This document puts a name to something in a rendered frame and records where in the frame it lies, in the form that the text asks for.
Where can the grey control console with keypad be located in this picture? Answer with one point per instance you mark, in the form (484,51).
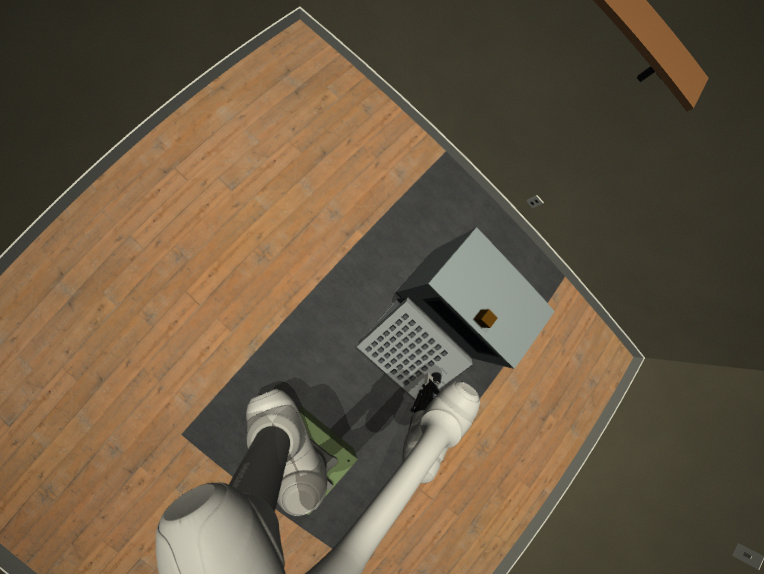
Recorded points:
(458,292)

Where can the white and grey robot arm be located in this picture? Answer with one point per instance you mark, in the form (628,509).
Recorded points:
(214,529)

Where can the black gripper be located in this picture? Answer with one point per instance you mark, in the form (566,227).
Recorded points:
(421,404)

